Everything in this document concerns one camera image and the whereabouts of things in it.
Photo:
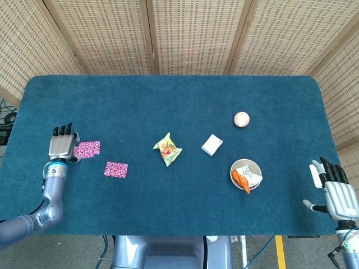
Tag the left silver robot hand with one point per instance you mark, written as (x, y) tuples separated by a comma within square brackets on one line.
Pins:
[(60, 145)]

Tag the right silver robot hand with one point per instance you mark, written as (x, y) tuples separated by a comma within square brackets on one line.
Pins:
[(340, 200)]

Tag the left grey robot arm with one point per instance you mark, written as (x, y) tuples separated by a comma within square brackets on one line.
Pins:
[(53, 190)]

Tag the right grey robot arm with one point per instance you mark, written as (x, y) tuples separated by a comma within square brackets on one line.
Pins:
[(350, 252)]

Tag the black box device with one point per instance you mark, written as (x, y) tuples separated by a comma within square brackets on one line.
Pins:
[(3, 136)]

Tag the orange snack packet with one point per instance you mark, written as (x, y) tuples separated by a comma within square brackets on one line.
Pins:
[(251, 176)]

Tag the beige bowl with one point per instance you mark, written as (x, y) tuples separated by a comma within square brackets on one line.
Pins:
[(253, 166)]

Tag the orange crumpled wrapper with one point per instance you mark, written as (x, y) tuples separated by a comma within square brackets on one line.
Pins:
[(241, 180)]

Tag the woven bamboo screen panel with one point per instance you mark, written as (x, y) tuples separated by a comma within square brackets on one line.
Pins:
[(28, 42), (196, 33), (345, 98), (106, 33), (286, 36)]

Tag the green yellow snack bag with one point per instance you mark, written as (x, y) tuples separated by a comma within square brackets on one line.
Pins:
[(167, 150)]

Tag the white table leg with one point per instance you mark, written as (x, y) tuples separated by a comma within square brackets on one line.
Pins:
[(244, 252)]

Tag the blue carpet table cover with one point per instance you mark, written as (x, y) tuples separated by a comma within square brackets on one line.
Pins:
[(179, 106)]

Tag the beige round onion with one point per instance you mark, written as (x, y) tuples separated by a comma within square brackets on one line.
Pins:
[(241, 119)]

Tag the white napkin stack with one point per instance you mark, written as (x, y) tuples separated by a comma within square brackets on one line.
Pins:
[(211, 145)]

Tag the grey robot torso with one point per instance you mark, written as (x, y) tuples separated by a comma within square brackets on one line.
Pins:
[(168, 252)]

